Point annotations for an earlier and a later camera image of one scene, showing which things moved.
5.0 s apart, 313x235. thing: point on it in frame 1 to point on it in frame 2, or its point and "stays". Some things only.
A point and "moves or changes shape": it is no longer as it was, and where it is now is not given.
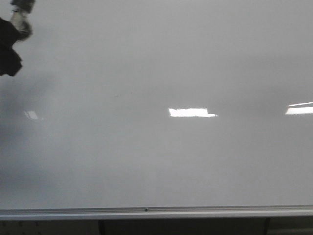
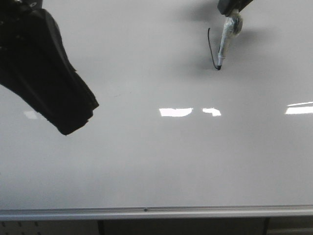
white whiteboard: (160, 103) stays
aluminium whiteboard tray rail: (170, 212) stays
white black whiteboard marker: (20, 18) moves or changes shape
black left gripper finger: (10, 62) to (34, 63)
